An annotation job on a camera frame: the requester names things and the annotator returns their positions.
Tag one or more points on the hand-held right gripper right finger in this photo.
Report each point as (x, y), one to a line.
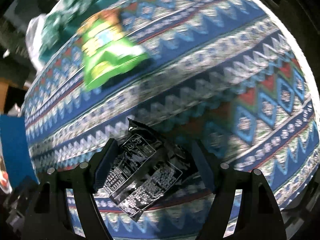
(203, 166)

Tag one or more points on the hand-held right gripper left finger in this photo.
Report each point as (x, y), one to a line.
(105, 166)

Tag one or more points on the black snack packet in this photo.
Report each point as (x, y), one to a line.
(145, 180)

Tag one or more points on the blue storage box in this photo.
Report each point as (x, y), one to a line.
(12, 140)

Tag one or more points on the green chip bag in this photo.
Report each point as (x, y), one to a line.
(107, 55)

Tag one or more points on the patterned blue tablecloth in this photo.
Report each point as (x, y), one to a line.
(200, 80)

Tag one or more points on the wooden cabinet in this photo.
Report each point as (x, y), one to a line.
(3, 95)

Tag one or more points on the white plastic bag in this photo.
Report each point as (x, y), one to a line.
(33, 37)

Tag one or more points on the green plastic bag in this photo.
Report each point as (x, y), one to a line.
(58, 22)

